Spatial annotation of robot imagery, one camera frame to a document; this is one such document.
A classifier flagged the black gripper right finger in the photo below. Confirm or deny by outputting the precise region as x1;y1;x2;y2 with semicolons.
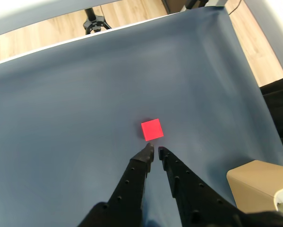
157;146;245;227

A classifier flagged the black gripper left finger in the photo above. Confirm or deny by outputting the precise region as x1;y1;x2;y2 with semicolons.
77;142;155;227

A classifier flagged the red cube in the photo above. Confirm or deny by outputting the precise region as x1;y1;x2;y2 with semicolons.
141;118;164;142

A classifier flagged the tan box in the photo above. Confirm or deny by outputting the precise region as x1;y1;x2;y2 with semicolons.
226;160;283;214

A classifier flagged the grey mat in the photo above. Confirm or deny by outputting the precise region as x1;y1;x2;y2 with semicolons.
0;6;283;227

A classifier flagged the black tripod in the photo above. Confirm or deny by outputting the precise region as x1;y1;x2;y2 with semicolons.
82;8;112;36

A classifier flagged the dark furniture base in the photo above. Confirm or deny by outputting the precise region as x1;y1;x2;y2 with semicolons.
161;0;227;13

